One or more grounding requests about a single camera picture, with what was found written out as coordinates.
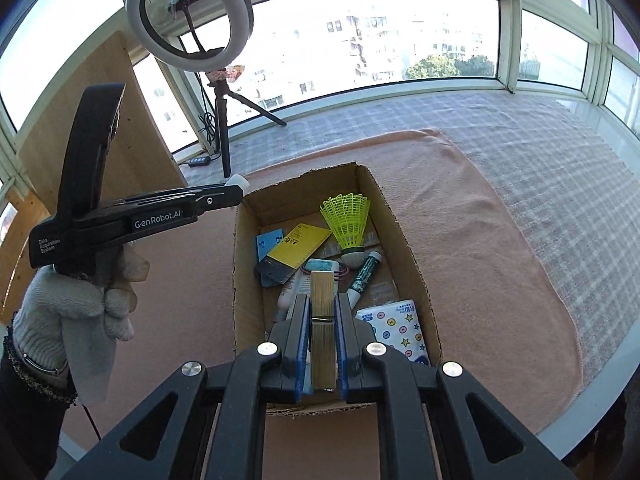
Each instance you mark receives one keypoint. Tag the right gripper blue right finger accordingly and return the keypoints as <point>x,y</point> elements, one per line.
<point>351,337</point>

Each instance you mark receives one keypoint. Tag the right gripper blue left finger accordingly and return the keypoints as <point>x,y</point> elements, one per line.
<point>295,363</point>

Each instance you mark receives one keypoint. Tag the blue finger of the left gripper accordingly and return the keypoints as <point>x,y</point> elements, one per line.
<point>215,190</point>
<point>209,201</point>

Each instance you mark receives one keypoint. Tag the small white cylinder cap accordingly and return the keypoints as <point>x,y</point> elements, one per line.
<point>239,181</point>

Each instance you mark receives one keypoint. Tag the wooden clothespin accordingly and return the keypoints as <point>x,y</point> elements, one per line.
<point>322,350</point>

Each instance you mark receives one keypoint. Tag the small green white tube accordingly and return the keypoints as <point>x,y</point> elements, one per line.
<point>363,278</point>

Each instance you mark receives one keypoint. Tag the patterned tissue pack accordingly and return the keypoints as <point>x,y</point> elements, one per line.
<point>397,325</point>

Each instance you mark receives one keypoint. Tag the white cream tube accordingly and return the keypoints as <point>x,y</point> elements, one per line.
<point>300,283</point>

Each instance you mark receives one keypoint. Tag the blue card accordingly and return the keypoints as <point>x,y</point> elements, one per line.
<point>266,242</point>

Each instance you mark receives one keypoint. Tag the dark red rubber band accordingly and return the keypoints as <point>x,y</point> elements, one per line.
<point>341,273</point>

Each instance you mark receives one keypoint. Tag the yellow ruler card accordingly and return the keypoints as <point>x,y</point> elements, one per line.
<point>299,244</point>

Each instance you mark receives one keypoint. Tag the black sleeved left forearm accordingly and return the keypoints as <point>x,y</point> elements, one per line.
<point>33,407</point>

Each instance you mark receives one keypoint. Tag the white knit gloved left hand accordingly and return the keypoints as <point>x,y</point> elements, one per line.
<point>67,329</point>

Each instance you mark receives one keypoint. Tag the dark card under tube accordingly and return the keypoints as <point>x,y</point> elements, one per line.
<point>272,272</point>

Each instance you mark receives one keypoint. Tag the wooden cabinet panel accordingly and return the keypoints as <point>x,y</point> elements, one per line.
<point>138,161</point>

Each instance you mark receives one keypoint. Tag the brown cardboard box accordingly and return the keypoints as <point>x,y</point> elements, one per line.
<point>283,206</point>

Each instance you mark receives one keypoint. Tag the black tripod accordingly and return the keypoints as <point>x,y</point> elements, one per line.
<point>217,79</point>

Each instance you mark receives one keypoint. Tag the yellow plastic shuttlecock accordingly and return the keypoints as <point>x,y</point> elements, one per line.
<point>346,216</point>

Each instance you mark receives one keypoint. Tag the plaid grey cloth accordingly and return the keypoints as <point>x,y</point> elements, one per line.
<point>575,200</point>

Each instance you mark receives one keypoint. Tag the black inline cable remote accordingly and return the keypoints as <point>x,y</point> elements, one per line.
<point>199,161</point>

